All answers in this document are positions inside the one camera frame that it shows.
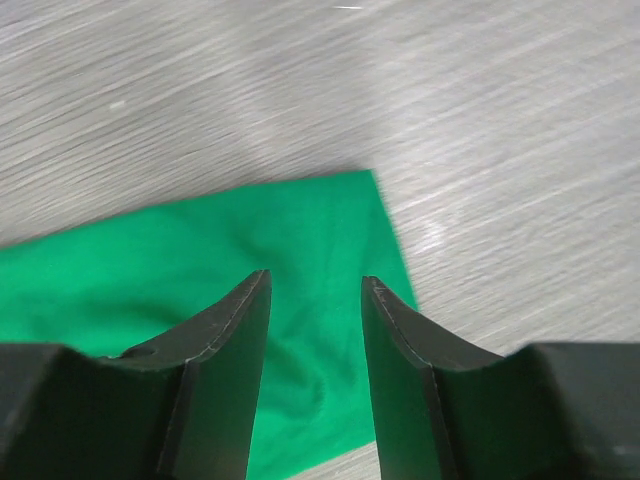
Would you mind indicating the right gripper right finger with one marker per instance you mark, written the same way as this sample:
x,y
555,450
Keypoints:
x,y
444,408

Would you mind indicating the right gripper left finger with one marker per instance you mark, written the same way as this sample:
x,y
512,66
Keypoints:
x,y
180,405

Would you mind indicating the green t shirt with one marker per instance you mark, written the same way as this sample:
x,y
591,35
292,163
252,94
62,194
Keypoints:
x,y
112,284

